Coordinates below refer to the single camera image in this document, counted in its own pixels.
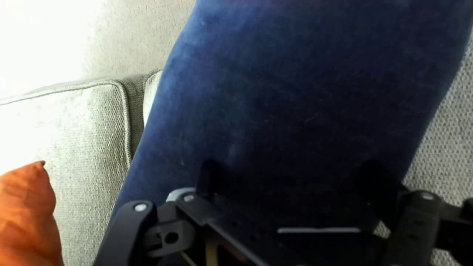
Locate grey-brown sofa back cushion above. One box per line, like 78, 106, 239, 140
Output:
0, 79, 134, 266

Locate orange throw pillow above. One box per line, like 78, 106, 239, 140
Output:
0, 159, 64, 266

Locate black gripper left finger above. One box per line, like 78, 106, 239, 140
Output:
93, 159, 233, 266

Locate blue cylindrical bolster pillow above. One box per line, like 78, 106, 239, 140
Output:
93, 0, 473, 266

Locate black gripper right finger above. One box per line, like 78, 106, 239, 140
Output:
359, 161, 473, 266

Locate grey-brown fabric sofa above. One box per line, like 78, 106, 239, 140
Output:
0, 0, 473, 266

